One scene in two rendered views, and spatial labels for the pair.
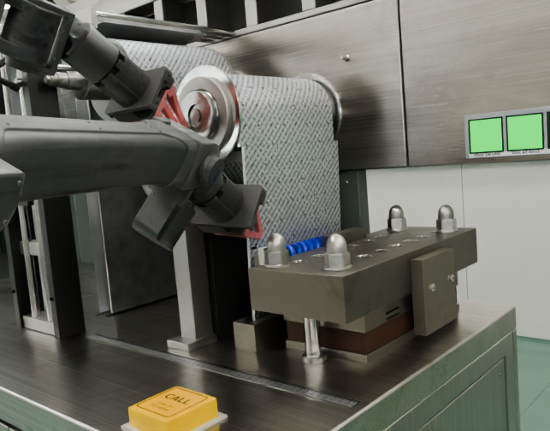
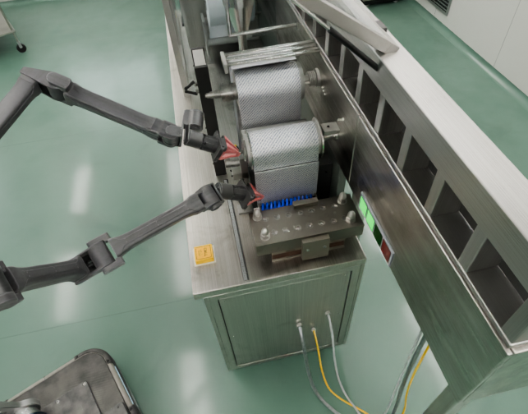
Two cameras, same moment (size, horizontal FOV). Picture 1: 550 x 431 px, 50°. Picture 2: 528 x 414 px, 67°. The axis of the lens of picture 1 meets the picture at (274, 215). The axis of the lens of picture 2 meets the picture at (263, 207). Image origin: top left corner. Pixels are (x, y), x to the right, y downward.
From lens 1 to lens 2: 1.18 m
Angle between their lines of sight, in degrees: 55
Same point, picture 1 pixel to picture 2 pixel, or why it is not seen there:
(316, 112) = (306, 152)
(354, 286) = (263, 248)
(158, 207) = not seen: hidden behind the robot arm
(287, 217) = (280, 190)
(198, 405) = (206, 259)
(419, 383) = (278, 278)
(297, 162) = (287, 173)
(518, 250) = not seen: outside the picture
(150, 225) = not seen: hidden behind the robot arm
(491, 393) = (335, 279)
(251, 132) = (261, 167)
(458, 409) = (306, 282)
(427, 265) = (306, 244)
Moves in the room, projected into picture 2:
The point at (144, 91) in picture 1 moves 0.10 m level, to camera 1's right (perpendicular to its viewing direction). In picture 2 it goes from (214, 152) to (236, 163)
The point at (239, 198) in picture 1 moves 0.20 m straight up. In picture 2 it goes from (243, 197) to (236, 155)
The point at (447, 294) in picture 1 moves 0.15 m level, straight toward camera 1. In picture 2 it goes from (321, 250) to (290, 272)
